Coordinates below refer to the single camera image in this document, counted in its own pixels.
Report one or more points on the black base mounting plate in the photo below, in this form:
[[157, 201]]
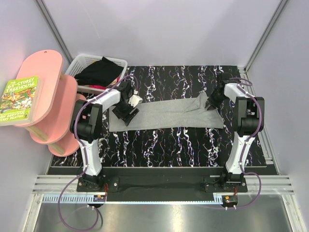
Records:
[[183, 184]]

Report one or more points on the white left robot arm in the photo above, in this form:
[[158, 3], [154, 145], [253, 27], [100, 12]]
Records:
[[86, 126]]

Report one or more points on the green treehouse book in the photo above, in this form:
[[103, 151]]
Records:
[[19, 100]]

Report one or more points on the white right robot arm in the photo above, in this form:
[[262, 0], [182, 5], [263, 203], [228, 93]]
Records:
[[247, 122]]

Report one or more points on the right orange connector board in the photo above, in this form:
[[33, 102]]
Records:
[[232, 199]]

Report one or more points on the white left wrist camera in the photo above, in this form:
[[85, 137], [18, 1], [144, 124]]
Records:
[[135, 99]]

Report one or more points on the black t shirt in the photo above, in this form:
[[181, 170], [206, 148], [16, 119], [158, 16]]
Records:
[[103, 71]]

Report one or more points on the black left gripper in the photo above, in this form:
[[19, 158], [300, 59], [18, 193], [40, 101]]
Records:
[[126, 117]]

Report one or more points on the red and beige clothes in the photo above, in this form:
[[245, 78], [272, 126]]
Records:
[[102, 86]]

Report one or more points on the pink tiered wooden shelf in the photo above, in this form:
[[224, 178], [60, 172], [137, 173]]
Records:
[[51, 125]]

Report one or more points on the aluminium frame rail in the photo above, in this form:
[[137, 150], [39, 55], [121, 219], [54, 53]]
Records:
[[51, 183]]

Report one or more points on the orange connector board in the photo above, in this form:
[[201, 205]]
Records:
[[100, 198], [232, 199]]

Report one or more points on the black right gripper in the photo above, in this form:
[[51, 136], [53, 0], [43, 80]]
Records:
[[210, 101]]

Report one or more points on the left orange connector board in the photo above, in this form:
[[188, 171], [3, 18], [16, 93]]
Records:
[[100, 198]]

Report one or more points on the grey t shirt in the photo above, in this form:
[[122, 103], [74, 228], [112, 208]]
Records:
[[189, 113]]

